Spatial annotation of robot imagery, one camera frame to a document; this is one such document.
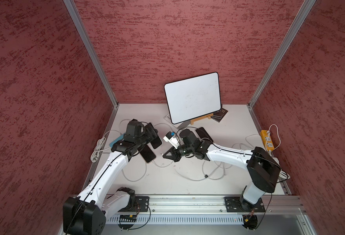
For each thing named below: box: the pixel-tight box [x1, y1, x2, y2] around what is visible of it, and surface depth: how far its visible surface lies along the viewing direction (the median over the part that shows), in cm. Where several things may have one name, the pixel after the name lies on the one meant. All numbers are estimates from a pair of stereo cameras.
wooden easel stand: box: [190, 113, 214, 125], surface depth 108 cm
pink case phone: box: [139, 144, 157, 164], surface depth 94 cm
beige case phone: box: [194, 126, 214, 143], surface depth 106 cm
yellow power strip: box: [260, 129, 275, 151], surface depth 99 cm
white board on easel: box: [164, 71, 222, 124], surface depth 103 cm
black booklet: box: [210, 103, 229, 123], surface depth 113 cm
